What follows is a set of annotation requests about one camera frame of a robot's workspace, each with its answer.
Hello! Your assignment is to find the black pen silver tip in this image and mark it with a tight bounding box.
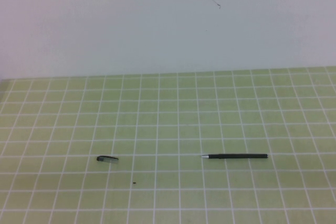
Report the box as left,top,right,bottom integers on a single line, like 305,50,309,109
201,153,269,161

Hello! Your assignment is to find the translucent pen cap black clip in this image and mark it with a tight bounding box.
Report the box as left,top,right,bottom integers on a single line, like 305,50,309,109
96,155,120,165

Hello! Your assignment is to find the green grid mat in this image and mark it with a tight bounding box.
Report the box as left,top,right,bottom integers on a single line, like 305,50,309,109
0,68,336,224

